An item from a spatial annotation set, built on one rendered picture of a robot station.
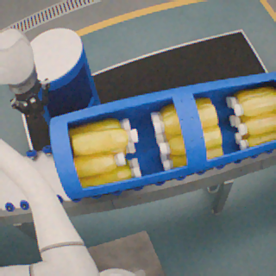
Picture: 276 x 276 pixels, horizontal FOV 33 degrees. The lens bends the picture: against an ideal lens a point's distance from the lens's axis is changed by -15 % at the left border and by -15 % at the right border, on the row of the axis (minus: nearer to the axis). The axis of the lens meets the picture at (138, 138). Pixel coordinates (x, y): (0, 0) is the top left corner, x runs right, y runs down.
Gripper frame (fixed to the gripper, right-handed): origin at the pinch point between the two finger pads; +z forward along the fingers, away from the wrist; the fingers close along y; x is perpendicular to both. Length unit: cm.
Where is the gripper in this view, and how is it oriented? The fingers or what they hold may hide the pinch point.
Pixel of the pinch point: (39, 114)
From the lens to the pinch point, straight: 141.9
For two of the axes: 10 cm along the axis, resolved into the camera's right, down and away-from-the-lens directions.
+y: 8.9, -4.4, 1.1
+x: -4.5, -8.1, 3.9
